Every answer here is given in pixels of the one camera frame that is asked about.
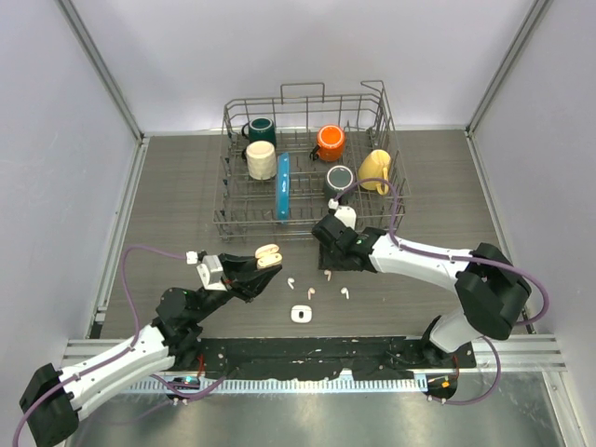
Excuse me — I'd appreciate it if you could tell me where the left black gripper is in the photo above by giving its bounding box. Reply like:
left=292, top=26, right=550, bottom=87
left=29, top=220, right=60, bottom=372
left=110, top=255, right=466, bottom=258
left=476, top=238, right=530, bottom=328
left=192, top=252, right=281, bottom=323

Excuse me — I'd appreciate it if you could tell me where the beige charging case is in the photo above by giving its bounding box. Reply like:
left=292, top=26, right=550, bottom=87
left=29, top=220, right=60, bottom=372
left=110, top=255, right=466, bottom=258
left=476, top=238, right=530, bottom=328
left=254, top=243, right=283, bottom=269

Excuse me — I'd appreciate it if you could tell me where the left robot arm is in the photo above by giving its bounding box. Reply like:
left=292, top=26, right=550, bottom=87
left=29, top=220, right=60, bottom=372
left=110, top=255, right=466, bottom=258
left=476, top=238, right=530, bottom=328
left=12, top=244, right=282, bottom=446

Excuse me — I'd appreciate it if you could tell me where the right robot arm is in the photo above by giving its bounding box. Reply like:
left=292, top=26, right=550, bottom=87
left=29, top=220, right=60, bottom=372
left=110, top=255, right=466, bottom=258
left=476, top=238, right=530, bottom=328
left=312, top=213, right=531, bottom=368

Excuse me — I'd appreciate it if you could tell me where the white charging case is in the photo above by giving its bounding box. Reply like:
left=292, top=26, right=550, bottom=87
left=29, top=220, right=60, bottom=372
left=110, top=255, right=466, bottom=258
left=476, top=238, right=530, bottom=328
left=290, top=305, right=313, bottom=324

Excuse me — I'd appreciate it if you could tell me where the grey mug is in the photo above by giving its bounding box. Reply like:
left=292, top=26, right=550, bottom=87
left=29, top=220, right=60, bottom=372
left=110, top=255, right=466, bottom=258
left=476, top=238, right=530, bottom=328
left=323, top=165, right=354, bottom=205

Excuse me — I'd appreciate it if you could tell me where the blue plate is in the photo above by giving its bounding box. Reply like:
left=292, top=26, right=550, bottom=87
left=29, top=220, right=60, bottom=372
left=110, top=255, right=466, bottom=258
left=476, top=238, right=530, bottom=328
left=276, top=153, right=291, bottom=221

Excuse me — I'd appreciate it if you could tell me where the yellow mug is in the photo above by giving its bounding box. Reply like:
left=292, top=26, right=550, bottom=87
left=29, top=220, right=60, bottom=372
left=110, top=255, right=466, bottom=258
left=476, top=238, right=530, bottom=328
left=357, top=149, right=391, bottom=196

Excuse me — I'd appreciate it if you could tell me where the orange mug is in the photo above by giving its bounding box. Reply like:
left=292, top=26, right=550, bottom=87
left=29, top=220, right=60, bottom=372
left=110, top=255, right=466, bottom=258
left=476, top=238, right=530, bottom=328
left=309, top=124, right=345, bottom=162

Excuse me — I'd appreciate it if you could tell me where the cream textured mug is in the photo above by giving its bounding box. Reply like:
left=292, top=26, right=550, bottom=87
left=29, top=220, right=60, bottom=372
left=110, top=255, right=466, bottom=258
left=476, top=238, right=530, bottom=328
left=244, top=141, right=277, bottom=181

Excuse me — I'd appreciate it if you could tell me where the dark green mug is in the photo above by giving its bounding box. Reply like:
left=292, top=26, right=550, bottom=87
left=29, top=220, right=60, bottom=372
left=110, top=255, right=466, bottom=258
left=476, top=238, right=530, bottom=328
left=241, top=116, right=278, bottom=146

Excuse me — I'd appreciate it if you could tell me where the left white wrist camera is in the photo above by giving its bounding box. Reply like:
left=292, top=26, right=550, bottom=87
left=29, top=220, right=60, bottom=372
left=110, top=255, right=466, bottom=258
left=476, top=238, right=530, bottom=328
left=185, top=251, right=226, bottom=291

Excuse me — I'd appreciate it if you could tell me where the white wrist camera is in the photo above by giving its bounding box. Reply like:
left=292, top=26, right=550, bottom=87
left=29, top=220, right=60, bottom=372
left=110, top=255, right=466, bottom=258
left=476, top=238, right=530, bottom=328
left=185, top=251, right=226, bottom=291
left=328, top=198, right=357, bottom=230

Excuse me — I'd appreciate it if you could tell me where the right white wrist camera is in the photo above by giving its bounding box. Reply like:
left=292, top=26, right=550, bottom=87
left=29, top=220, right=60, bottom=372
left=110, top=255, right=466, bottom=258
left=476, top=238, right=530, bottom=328
left=328, top=198, right=357, bottom=230

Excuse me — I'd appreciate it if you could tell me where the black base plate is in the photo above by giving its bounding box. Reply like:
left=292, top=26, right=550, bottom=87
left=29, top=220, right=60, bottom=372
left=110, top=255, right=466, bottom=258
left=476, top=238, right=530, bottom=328
left=172, top=336, right=477, bottom=381

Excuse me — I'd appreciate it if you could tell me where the grey wire dish rack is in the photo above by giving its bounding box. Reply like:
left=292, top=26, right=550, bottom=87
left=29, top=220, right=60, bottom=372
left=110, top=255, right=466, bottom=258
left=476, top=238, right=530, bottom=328
left=213, top=80, right=411, bottom=240

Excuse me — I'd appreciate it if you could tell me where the white slotted cable duct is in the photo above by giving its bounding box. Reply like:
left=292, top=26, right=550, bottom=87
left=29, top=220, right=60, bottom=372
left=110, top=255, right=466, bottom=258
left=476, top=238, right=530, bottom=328
left=100, top=376, right=428, bottom=395

